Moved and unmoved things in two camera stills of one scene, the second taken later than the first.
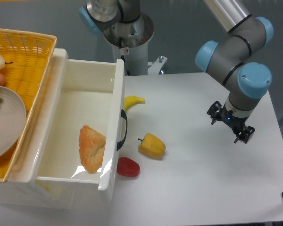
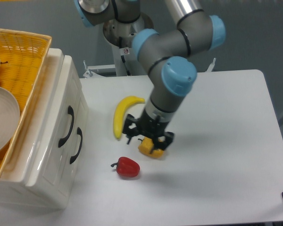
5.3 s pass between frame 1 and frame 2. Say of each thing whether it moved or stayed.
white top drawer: moved
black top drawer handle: moved
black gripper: moved
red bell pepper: stayed
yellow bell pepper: stayed
